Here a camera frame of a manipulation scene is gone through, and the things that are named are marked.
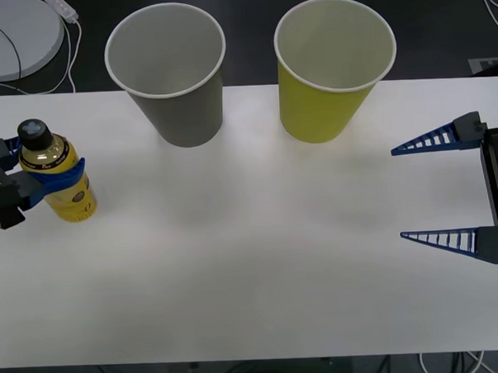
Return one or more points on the white power strip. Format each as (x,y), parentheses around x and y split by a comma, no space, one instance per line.
(63,6)

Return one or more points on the grey floor outlet box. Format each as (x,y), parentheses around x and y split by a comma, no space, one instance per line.
(485,66)

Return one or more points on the grey plastic waste bin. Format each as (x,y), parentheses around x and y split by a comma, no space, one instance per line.
(188,115)

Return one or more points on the yellow-green plastic waste bin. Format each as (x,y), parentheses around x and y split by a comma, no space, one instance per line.
(312,109)

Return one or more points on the yellow bottle with black cap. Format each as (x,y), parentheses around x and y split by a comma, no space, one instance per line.
(74,202)

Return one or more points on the round pale grey floor base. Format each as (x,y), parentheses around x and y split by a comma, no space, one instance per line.
(32,39)

